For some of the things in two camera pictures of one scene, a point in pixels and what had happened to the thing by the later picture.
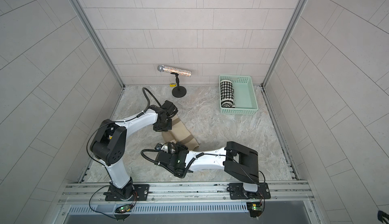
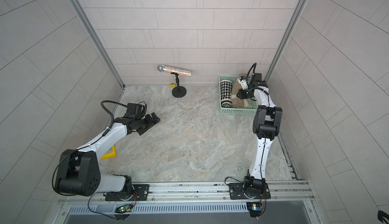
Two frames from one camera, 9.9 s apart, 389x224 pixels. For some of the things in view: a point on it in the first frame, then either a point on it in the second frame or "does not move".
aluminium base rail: x=191 y=197 does not move
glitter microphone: x=181 y=72 does not move
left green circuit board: x=123 y=209 does not move
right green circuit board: x=255 y=209 does not move
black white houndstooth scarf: x=227 y=93 does not move
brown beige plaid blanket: x=179 y=134 -> x=237 y=102
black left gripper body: x=166 y=126 -> x=143 y=124
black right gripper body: x=179 y=148 -> x=247 y=94
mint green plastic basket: x=245 y=100 does not move
